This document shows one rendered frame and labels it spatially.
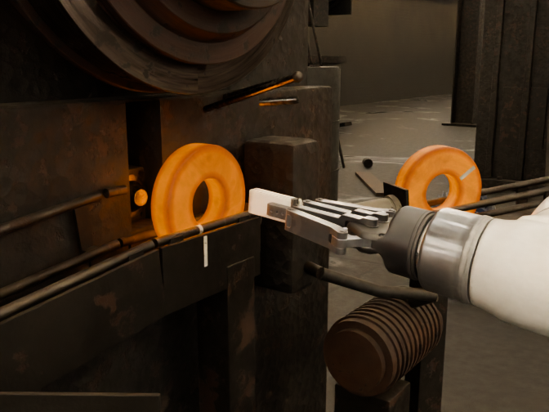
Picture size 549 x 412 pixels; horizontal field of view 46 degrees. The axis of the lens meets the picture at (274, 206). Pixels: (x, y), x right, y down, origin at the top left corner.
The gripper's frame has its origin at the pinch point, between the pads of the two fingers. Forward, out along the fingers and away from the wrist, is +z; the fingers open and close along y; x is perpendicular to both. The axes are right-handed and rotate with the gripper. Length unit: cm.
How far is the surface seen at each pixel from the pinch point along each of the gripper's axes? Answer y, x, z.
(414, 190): 34.6, -3.2, -3.4
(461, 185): 41.9, -2.5, -8.5
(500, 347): 139, -75, 3
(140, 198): -4.0, -2.5, 19.5
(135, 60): -13.5, 16.6, 10.1
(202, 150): -1.4, 5.2, 10.9
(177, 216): -6.2, -2.4, 10.2
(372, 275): 178, -81, 70
